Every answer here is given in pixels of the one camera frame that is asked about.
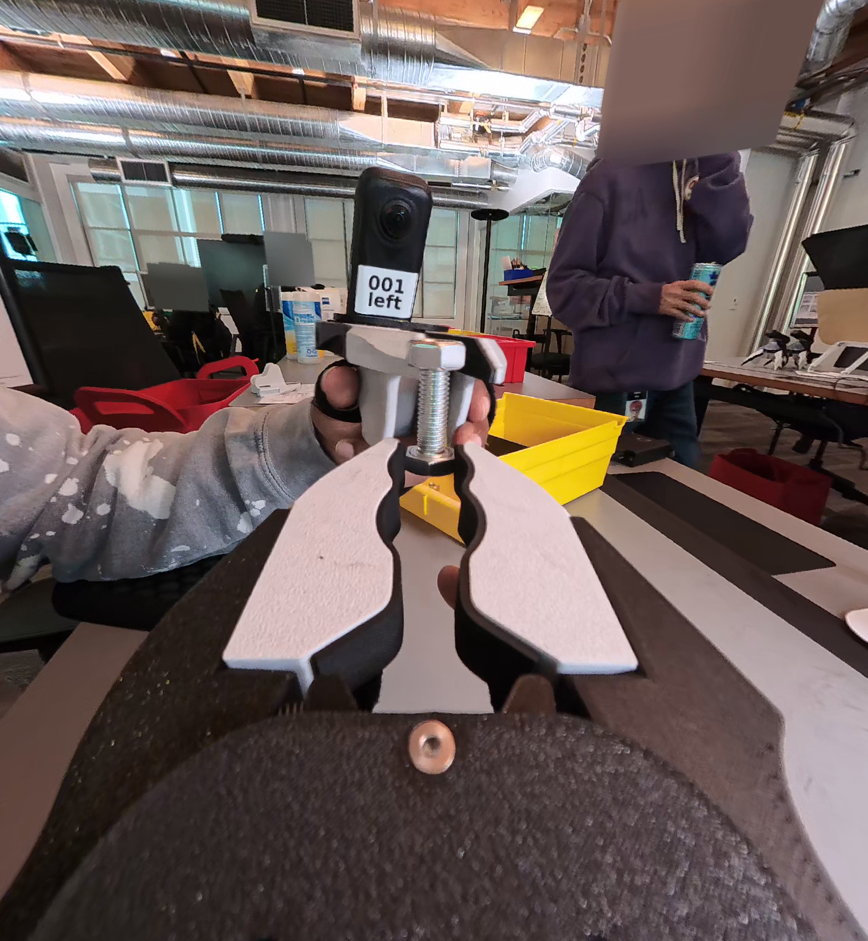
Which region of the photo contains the wooden top desk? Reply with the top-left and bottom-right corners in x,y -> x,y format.
700,358 -> 868,471

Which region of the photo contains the black monitor panel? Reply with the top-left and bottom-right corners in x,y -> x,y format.
800,219 -> 868,293

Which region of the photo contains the person's left forearm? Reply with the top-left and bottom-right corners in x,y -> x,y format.
0,373 -> 337,598

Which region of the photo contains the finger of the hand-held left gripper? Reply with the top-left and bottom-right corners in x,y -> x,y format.
344,326 -> 424,369
467,334 -> 510,385

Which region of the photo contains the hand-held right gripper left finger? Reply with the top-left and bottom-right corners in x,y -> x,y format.
221,438 -> 408,698

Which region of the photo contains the person's left hand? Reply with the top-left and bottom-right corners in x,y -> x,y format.
315,365 -> 496,610

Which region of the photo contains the white wipes canister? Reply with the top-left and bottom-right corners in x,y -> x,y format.
280,290 -> 323,366

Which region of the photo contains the silver hex bolt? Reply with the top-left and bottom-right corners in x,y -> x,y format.
407,339 -> 469,455

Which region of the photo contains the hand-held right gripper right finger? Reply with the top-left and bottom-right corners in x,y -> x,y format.
453,440 -> 641,695

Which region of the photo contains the dark hex nut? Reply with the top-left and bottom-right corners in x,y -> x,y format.
403,447 -> 460,476

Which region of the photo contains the wooden clipboard stand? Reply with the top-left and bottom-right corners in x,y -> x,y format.
807,287 -> 868,377

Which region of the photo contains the blue drink can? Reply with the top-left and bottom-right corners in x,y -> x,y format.
672,262 -> 723,341

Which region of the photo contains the red plastic bin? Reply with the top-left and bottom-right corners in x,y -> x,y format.
445,329 -> 537,385

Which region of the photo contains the black floor lamp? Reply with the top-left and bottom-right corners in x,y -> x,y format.
472,207 -> 510,333

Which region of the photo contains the yellow plastic bin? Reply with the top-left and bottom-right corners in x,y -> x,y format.
400,392 -> 630,546

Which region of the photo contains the silver ceiling air duct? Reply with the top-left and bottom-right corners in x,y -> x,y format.
0,66 -> 605,159
0,0 -> 438,60

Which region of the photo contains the small black box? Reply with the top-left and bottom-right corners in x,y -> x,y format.
613,433 -> 674,469

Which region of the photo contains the spare black gripper tool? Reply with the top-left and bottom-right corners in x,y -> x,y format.
744,329 -> 811,370

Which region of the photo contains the red floor bin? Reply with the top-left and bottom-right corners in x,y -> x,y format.
709,449 -> 833,526

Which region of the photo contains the red basket with handles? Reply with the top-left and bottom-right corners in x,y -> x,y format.
71,357 -> 260,436

